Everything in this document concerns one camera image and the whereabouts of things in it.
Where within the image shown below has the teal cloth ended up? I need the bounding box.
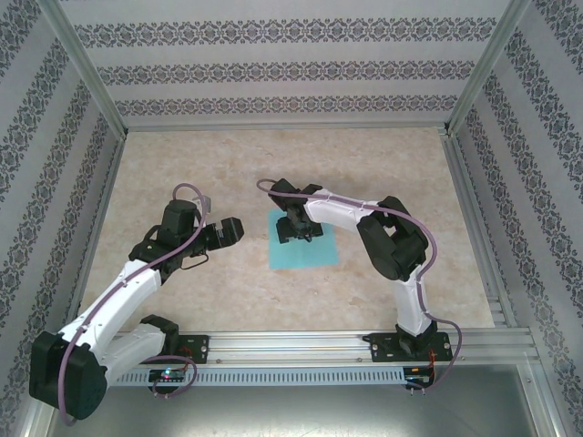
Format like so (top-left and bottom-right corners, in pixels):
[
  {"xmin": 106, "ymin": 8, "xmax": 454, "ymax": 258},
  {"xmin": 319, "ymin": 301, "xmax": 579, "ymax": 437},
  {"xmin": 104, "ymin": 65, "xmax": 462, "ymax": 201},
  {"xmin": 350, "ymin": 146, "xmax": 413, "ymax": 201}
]
[{"xmin": 267, "ymin": 208, "xmax": 341, "ymax": 270}]

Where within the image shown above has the grey sheet metal panel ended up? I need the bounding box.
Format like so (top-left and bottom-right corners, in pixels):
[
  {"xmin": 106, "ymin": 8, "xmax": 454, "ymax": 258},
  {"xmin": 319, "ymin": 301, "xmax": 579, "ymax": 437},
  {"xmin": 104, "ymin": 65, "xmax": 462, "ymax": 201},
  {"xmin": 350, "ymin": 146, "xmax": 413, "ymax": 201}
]
[{"xmin": 17, "ymin": 361, "xmax": 568, "ymax": 437}]

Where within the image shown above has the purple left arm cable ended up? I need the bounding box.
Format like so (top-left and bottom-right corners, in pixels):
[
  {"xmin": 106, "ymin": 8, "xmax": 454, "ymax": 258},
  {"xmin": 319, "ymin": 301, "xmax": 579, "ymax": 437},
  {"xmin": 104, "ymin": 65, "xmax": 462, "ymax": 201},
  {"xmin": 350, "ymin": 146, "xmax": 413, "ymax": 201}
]
[{"xmin": 56, "ymin": 181, "xmax": 215, "ymax": 427}]

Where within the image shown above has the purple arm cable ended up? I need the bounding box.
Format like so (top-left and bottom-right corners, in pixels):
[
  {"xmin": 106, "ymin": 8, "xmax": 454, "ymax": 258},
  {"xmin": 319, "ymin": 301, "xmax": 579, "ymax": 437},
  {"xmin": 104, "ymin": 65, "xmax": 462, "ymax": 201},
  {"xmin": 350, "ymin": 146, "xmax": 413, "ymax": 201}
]
[
  {"xmin": 255, "ymin": 178, "xmax": 466, "ymax": 392},
  {"xmin": 56, "ymin": 181, "xmax": 215, "ymax": 427}
]

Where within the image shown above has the thin black left gripper cable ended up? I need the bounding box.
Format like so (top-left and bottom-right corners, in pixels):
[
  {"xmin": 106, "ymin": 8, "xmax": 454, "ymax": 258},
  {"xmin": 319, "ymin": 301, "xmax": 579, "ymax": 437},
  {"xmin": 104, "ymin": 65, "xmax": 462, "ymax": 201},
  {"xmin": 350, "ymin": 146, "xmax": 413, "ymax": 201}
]
[{"xmin": 179, "ymin": 254, "xmax": 211, "ymax": 270}]

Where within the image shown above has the aluminium side rail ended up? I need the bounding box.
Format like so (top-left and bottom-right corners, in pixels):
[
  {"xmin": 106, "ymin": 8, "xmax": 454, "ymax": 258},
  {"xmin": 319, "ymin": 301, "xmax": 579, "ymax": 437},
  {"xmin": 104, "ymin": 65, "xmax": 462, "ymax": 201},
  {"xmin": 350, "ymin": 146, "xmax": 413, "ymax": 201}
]
[
  {"xmin": 437, "ymin": 129, "xmax": 520, "ymax": 330},
  {"xmin": 61, "ymin": 131, "xmax": 128, "ymax": 333}
]

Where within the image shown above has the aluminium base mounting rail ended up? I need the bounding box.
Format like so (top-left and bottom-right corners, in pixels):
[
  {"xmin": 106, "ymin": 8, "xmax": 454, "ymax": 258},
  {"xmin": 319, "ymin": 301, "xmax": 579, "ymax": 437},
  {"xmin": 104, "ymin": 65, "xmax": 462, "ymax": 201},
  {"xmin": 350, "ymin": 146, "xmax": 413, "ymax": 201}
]
[{"xmin": 107, "ymin": 330, "xmax": 543, "ymax": 365}]

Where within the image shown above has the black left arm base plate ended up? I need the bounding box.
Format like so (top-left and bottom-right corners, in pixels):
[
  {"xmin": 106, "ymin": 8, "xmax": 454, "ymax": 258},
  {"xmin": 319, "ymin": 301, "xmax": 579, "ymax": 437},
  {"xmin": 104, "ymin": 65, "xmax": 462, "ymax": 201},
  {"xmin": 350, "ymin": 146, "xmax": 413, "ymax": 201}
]
[{"xmin": 175, "ymin": 334, "xmax": 211, "ymax": 365}]

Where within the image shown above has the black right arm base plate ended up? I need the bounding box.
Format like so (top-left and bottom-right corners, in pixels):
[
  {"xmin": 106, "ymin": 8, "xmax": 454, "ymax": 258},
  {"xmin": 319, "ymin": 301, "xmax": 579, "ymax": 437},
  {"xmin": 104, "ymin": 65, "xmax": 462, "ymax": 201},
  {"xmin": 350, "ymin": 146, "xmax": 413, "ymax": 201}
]
[{"xmin": 369, "ymin": 331, "xmax": 453, "ymax": 364}]

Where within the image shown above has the slotted grey cable duct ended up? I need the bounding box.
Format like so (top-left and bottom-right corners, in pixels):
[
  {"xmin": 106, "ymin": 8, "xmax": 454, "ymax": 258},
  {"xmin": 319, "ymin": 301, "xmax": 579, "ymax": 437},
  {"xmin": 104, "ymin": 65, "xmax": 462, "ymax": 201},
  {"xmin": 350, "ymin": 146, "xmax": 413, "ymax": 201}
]
[{"xmin": 108, "ymin": 367, "xmax": 407, "ymax": 388}]

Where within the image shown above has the aluminium frame post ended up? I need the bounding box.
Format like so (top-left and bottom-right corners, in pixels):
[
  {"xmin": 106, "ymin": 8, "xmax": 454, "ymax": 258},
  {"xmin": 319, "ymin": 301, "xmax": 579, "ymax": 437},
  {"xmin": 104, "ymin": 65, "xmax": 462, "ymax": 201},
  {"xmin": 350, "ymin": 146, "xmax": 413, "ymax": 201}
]
[
  {"xmin": 442, "ymin": 0, "xmax": 535, "ymax": 137},
  {"xmin": 39, "ymin": 0, "xmax": 129, "ymax": 137}
]

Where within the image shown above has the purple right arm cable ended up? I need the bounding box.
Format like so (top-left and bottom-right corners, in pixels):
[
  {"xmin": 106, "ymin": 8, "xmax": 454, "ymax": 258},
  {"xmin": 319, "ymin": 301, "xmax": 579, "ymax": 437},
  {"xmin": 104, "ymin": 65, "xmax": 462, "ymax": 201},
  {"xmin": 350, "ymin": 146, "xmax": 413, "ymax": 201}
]
[{"xmin": 255, "ymin": 178, "xmax": 466, "ymax": 392}]

